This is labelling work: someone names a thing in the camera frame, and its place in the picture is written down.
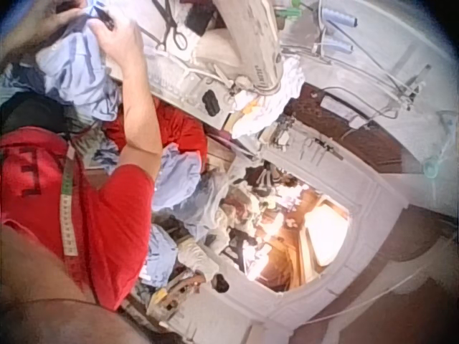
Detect person's left hand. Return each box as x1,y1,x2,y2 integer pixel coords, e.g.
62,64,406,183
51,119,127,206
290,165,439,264
34,4,87,41

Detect person's right hand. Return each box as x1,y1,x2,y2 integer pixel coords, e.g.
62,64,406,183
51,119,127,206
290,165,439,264
87,16,145,73

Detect light blue striped garment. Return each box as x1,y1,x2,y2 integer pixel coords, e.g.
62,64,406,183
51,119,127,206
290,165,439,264
34,0,123,123

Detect black scissors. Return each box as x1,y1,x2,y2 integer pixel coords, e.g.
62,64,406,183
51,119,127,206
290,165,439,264
138,0,189,53

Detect black box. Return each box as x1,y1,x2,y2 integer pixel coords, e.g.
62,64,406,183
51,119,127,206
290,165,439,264
184,3,217,37

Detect black machine knob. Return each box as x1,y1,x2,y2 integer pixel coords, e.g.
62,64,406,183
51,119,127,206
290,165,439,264
202,89,222,118

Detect white sewing machine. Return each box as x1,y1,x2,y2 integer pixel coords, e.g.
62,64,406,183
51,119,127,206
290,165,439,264
107,0,288,130

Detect green white measuring tape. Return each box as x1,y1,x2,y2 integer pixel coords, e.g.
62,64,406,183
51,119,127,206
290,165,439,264
58,143,80,257

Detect light blue fabric pile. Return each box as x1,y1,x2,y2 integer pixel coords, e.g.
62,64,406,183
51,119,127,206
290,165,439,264
91,141,230,290

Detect white crumpled cloth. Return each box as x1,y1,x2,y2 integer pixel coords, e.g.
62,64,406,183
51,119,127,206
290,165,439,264
231,56,306,140

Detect green plastic part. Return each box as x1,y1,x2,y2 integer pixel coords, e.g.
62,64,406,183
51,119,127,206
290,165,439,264
275,0,303,19

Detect light blue thread cone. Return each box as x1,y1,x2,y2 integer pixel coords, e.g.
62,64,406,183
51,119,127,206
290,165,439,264
315,38,354,54
321,6,359,28

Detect heap of floor clutter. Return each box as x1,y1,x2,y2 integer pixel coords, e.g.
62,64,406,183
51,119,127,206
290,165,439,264
211,161,323,287

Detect brown wooden sewing table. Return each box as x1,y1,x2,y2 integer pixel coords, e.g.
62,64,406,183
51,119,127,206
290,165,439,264
286,82,431,176

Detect wooden stool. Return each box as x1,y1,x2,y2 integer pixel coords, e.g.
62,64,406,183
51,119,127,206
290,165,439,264
145,272,207,329

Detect metal thread stand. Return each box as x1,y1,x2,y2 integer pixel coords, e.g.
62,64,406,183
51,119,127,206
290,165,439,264
389,63,432,112

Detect clear plastic bag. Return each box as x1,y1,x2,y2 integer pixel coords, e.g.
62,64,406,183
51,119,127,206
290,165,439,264
421,109,459,180

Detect white cable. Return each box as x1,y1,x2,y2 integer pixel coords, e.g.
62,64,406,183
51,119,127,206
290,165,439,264
304,264,427,325

